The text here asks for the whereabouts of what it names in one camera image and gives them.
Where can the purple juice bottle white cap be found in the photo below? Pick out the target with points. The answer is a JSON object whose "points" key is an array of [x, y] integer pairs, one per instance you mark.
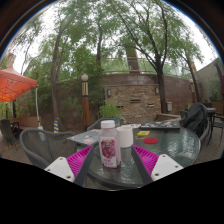
{"points": [[109, 148]]}

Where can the small yellow card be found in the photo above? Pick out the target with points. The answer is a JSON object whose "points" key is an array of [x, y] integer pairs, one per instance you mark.
{"points": [[143, 133]]}

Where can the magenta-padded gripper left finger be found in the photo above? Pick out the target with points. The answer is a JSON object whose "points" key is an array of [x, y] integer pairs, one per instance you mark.
{"points": [[78, 161]]}

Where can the black metal patio chair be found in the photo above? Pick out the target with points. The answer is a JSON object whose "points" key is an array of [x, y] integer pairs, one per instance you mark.
{"points": [[219, 125]]}

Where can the dark-trunked tree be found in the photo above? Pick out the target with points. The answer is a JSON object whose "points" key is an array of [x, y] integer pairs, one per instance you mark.
{"points": [[162, 93]]}

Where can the thin leaning tree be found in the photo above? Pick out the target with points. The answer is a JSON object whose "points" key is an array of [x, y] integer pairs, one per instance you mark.
{"points": [[54, 90]]}

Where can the grey wall box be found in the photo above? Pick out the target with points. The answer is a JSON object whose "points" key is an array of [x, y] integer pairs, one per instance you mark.
{"points": [[169, 106]]}

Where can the green plant in teal pot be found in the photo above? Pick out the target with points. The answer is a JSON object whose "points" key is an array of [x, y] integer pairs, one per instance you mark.
{"points": [[110, 110]]}

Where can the blue yellow striped cone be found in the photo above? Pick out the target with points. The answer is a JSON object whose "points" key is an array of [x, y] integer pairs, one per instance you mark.
{"points": [[56, 126]]}

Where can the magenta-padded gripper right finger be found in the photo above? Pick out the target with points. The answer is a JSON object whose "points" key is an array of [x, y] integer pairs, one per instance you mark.
{"points": [[146, 160]]}

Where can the grey laptop with stickers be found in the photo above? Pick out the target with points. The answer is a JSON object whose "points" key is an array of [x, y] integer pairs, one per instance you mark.
{"points": [[83, 137]]}

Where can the white ceramic mug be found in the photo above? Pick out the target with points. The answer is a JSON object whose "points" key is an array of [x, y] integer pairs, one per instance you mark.
{"points": [[126, 136]]}

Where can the wall lantern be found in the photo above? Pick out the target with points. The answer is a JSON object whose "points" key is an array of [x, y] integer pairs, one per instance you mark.
{"points": [[109, 92], [156, 90]]}

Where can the dark patio chair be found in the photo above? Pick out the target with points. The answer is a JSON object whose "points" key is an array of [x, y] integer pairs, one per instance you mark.
{"points": [[6, 131]]}

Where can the dark round patio table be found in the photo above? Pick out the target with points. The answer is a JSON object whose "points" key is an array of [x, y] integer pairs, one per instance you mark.
{"points": [[211, 111]]}

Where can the black laptop with stickers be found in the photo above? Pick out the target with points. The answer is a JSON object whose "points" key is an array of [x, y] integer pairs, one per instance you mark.
{"points": [[160, 125]]}

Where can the orange canopy tent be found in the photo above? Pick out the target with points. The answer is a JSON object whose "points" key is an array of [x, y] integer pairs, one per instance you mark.
{"points": [[15, 83]]}

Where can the flat round red coaster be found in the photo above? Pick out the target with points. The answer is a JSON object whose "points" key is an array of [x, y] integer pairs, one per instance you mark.
{"points": [[151, 140]]}

